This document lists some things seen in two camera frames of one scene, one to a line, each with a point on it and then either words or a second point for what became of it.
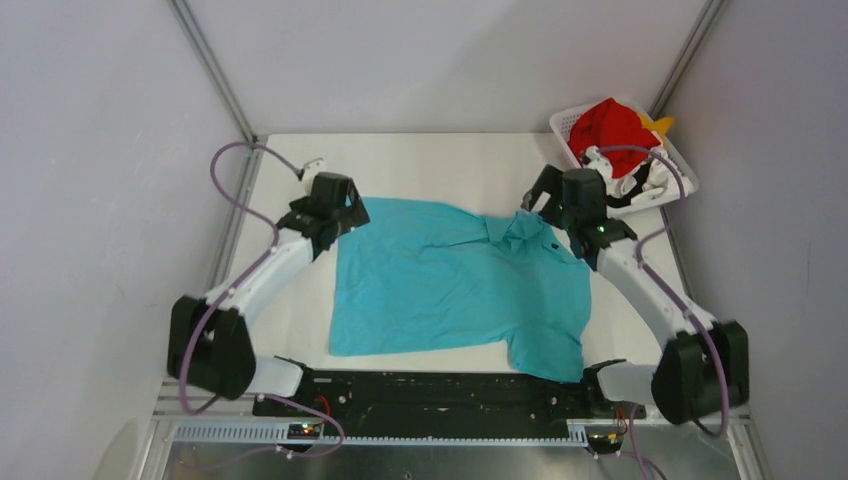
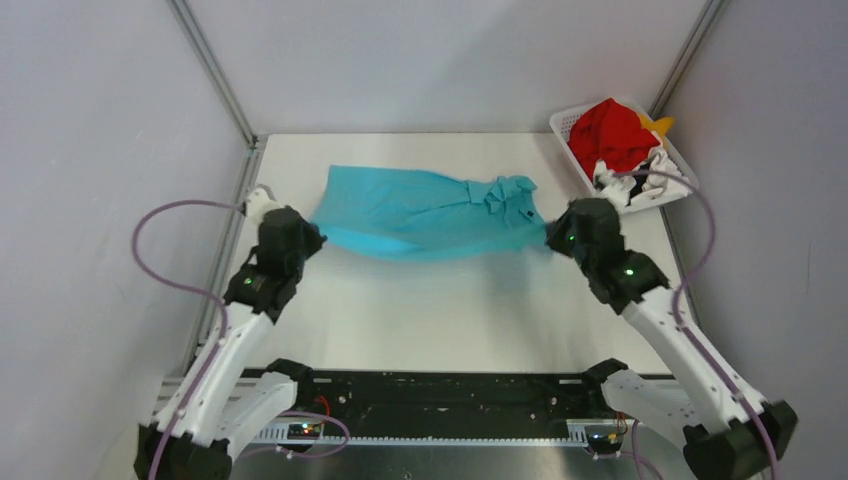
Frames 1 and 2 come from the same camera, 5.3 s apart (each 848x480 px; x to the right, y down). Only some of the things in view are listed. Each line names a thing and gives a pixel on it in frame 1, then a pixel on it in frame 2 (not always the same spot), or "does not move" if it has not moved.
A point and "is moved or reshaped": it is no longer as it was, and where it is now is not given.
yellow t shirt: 660,126 does not move
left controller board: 303,431 does not move
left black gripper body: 354,214 -> 311,243
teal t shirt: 412,277 is moved or reshaped
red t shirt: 613,123 does not move
